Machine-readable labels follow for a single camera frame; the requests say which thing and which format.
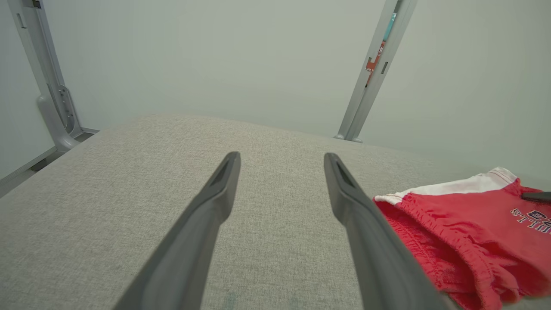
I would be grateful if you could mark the red shorts with white panels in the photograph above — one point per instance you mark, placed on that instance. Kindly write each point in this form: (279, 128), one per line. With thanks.
(473, 237)

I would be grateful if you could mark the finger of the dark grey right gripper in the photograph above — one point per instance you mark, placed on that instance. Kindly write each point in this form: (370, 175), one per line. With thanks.
(538, 197)

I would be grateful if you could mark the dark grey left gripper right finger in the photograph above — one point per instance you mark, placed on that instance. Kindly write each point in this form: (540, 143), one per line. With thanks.
(374, 249)

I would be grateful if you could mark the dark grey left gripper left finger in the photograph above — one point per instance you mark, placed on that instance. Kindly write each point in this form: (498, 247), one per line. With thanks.
(193, 241)

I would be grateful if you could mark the grey partition base rail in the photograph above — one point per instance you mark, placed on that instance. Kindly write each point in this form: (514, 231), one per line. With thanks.
(26, 165)

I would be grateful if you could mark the grey double partition post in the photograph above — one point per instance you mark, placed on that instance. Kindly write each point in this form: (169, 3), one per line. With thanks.
(379, 73)

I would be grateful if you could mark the grey partition post with foot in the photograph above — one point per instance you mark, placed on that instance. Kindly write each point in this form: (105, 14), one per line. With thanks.
(47, 77)

